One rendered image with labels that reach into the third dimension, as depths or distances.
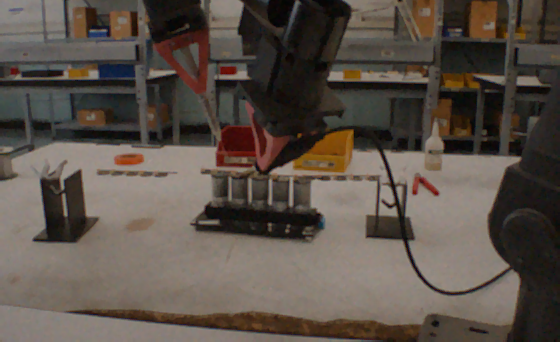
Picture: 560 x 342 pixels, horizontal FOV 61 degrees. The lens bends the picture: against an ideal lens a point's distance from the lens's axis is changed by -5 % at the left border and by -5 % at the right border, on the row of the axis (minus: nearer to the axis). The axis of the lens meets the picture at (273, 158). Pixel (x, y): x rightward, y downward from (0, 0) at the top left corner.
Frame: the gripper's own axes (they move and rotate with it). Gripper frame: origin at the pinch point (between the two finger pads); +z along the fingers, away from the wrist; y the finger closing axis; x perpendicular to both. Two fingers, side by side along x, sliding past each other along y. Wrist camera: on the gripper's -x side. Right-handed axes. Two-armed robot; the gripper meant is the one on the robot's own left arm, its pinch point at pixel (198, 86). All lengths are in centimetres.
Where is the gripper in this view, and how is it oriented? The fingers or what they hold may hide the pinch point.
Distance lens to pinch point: 62.8
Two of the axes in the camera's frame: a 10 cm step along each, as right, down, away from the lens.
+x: -9.3, 3.6, -1.1
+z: 3.2, 9.1, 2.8
